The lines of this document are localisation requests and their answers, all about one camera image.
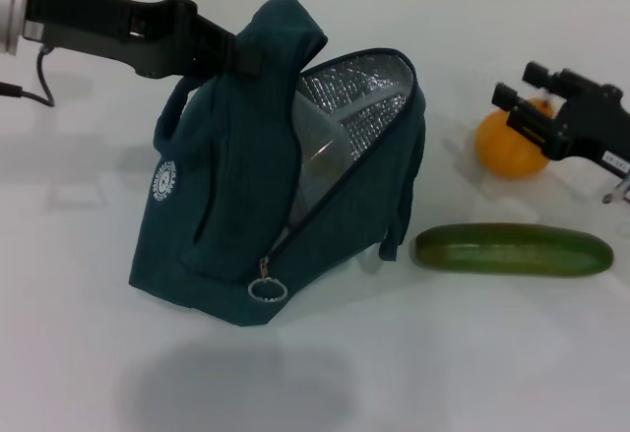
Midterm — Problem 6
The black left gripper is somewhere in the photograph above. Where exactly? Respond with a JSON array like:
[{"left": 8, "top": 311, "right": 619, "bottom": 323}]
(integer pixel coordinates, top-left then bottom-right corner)
[{"left": 23, "top": 0, "right": 268, "bottom": 80}]

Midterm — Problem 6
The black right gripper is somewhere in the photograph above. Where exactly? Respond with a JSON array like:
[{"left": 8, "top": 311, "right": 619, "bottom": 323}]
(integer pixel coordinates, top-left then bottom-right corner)
[{"left": 491, "top": 61, "right": 630, "bottom": 177}]

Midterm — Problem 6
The yellow orange pear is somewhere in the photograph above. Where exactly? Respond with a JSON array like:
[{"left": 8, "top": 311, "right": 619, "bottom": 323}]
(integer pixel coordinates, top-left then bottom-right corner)
[{"left": 474, "top": 98, "right": 555, "bottom": 178}]

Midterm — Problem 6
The dark teal insulated lunch bag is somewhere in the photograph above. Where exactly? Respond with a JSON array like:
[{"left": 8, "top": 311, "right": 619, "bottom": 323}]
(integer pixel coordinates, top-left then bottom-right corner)
[{"left": 127, "top": 0, "right": 427, "bottom": 328}]

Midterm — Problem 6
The green cucumber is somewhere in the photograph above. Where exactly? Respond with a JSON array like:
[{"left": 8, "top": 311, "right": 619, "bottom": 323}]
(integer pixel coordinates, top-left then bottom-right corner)
[{"left": 414, "top": 223, "right": 615, "bottom": 278}]

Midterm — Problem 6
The grey right wrist cable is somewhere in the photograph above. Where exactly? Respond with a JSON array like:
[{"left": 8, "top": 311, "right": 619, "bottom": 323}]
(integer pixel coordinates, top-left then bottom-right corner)
[{"left": 602, "top": 174, "right": 630, "bottom": 205}]

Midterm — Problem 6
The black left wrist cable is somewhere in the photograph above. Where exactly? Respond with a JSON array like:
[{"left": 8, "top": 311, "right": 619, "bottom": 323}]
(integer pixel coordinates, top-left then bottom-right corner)
[{"left": 0, "top": 42, "right": 56, "bottom": 108}]

